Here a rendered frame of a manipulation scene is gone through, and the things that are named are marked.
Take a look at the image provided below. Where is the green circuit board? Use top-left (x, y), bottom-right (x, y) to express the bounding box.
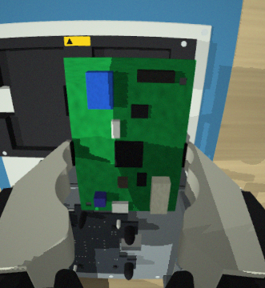
top-left (63, 58), bottom-right (196, 214)

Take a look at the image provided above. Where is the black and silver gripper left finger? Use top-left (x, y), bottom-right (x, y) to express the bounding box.
top-left (0, 140), bottom-right (75, 288)

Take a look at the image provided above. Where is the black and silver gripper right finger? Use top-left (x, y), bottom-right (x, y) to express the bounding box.
top-left (177, 142), bottom-right (265, 288)

